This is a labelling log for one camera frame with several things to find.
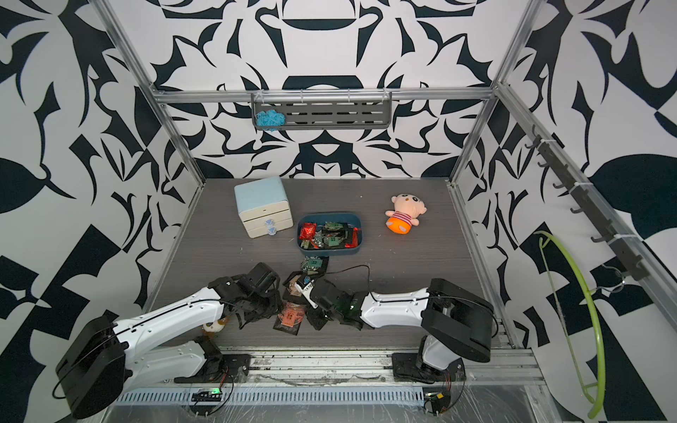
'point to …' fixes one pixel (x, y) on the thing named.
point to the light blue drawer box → (264, 206)
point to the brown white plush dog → (210, 329)
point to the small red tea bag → (308, 231)
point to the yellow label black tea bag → (290, 292)
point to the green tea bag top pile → (314, 263)
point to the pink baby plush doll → (407, 209)
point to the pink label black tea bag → (290, 318)
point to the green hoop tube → (598, 408)
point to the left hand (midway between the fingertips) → (277, 303)
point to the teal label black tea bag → (334, 234)
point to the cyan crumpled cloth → (271, 118)
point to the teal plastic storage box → (315, 247)
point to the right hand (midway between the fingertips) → (302, 305)
